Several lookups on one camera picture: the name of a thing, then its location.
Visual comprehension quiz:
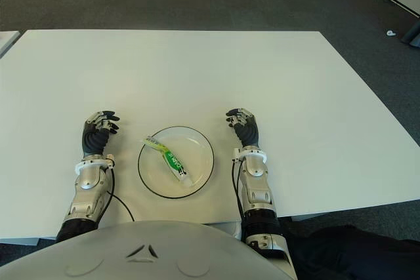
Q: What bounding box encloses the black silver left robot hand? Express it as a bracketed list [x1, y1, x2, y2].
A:
[81, 109, 121, 156]

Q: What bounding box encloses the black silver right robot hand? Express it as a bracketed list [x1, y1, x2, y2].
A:
[224, 107, 261, 148]

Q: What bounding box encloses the green white toothpaste tube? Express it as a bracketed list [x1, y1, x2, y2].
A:
[142, 134, 192, 186]

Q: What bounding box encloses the white plate with black rim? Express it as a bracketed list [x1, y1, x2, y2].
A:
[137, 125, 215, 199]

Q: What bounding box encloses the grey robot torso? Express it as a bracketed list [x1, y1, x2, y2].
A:
[0, 220, 296, 280]

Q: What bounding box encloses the white side table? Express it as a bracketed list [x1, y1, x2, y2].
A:
[0, 30, 20, 58]

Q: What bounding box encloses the black cloth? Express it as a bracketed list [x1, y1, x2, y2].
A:
[282, 220, 420, 280]

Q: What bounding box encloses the dark grey furniture leg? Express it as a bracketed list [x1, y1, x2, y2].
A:
[400, 19, 420, 49]

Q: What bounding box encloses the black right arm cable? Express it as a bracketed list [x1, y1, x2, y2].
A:
[231, 158, 247, 241]

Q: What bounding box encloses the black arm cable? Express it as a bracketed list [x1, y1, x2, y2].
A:
[231, 158, 247, 241]
[106, 165, 136, 222]

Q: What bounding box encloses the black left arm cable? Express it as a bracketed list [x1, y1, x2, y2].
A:
[106, 165, 136, 222]

